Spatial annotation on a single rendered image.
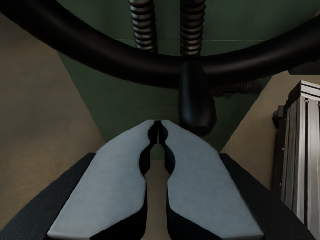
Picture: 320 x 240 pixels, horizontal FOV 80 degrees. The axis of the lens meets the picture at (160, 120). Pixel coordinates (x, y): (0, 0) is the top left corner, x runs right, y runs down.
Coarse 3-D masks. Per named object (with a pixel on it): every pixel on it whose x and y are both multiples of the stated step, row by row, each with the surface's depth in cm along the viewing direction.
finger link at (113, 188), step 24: (120, 144) 9; (144, 144) 9; (96, 168) 8; (120, 168) 8; (144, 168) 10; (72, 192) 7; (96, 192) 7; (120, 192) 7; (144, 192) 7; (72, 216) 6; (96, 216) 6; (120, 216) 6; (144, 216) 7
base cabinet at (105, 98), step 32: (64, 0) 28; (96, 0) 28; (160, 0) 28; (224, 0) 28; (256, 0) 28; (288, 0) 28; (128, 32) 33; (160, 32) 33; (224, 32) 33; (256, 32) 33; (64, 64) 39; (96, 96) 47; (128, 96) 47; (160, 96) 47; (256, 96) 47; (128, 128) 60; (224, 128) 60
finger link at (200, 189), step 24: (168, 120) 12; (168, 144) 9; (192, 144) 9; (168, 168) 10; (192, 168) 8; (216, 168) 8; (168, 192) 7; (192, 192) 7; (216, 192) 7; (168, 216) 7; (192, 216) 6; (216, 216) 6; (240, 216) 6
